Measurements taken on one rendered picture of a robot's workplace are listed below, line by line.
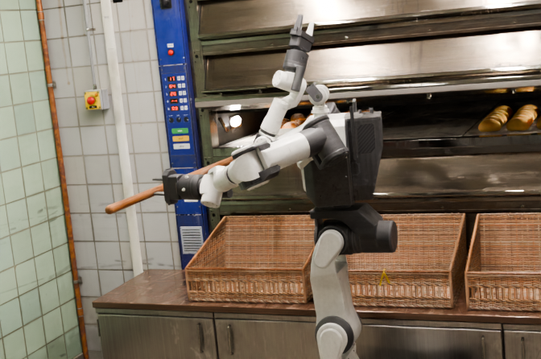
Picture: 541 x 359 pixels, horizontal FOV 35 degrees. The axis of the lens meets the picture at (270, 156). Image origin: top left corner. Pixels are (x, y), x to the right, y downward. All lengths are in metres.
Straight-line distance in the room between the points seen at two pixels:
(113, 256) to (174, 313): 0.84
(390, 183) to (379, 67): 0.52
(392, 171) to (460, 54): 0.60
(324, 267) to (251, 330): 0.75
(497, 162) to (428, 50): 0.57
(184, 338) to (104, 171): 1.08
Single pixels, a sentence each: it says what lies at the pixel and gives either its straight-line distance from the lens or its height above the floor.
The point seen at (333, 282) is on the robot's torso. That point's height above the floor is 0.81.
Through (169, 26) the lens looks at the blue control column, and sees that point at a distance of 4.12.
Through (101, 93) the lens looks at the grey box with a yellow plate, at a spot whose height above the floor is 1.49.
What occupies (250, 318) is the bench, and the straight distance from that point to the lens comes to 3.63.
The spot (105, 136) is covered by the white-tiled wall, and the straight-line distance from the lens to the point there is 4.40.
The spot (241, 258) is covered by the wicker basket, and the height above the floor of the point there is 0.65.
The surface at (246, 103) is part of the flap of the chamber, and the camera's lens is 3.85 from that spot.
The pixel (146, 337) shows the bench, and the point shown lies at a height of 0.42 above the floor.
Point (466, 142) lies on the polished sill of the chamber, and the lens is 3.75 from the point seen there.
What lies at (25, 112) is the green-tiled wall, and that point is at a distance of 4.39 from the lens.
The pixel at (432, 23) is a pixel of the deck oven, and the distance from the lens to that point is 3.73.
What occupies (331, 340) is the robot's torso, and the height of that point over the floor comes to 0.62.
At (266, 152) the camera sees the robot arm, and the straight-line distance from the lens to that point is 2.59.
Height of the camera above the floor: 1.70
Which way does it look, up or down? 8 degrees down
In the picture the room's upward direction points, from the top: 6 degrees counter-clockwise
